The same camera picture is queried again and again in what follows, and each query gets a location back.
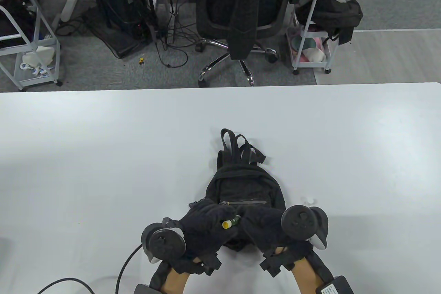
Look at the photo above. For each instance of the white crumpled bag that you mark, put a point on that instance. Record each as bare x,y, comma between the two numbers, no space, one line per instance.
38,54

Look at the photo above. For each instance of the black round tracking controller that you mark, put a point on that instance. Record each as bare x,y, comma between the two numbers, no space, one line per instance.
165,242
299,221

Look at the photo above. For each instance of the person's left forearm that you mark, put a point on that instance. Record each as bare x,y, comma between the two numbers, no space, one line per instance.
177,283

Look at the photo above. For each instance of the black wrist-mounted box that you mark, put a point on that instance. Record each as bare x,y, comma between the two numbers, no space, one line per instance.
143,289
336,287

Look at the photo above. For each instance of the person's right forearm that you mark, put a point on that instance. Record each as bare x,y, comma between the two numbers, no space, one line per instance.
308,278

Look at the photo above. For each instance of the small green lubricant tube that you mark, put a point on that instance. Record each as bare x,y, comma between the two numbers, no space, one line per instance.
231,222

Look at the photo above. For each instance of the black bag on cart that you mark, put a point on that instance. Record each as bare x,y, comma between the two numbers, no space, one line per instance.
330,11

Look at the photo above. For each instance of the person's left hand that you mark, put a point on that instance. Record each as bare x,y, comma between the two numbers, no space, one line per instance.
203,228

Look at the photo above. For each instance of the person's right hand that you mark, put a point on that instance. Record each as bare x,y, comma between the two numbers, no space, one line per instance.
265,228

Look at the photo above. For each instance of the black bag in rack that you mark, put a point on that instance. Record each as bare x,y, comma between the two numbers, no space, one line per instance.
13,18

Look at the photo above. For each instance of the white plush item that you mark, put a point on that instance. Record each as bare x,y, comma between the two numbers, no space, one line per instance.
314,54

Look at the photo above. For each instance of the white rolling cart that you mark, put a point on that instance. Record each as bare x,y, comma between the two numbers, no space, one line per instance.
310,14

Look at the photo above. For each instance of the white lubricant cap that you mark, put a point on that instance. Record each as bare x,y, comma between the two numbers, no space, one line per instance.
308,201

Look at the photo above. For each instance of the teal bowl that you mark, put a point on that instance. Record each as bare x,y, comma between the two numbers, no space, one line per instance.
303,44

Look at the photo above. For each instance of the pink cloth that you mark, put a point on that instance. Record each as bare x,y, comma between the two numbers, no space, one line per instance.
321,43

